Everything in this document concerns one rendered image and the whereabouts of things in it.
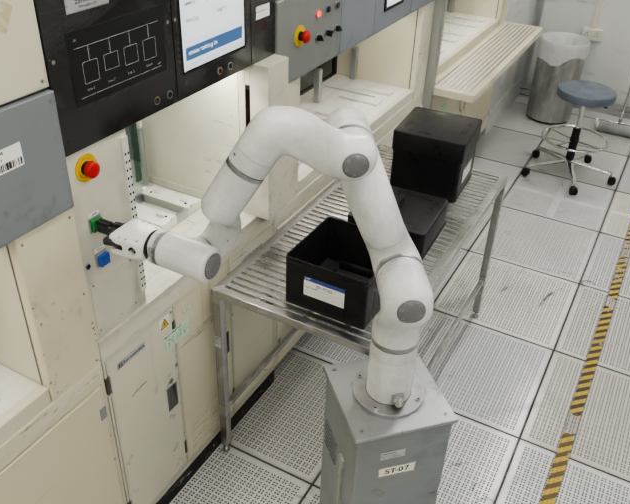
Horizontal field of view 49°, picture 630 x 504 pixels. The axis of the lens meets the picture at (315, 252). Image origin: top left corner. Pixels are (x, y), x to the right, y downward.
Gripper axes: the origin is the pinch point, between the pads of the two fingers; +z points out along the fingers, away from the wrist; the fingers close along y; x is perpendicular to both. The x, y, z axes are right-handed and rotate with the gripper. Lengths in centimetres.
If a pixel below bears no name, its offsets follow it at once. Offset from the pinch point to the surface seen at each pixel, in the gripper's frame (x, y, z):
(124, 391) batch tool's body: -56, 0, 2
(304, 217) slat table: -45, 95, -2
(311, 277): -31, 46, -32
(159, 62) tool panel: 32.0, 27.6, 2.5
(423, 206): -34, 109, -44
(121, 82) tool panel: 31.1, 13.9, 2.5
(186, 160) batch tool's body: -20, 70, 31
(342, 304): -37, 46, -43
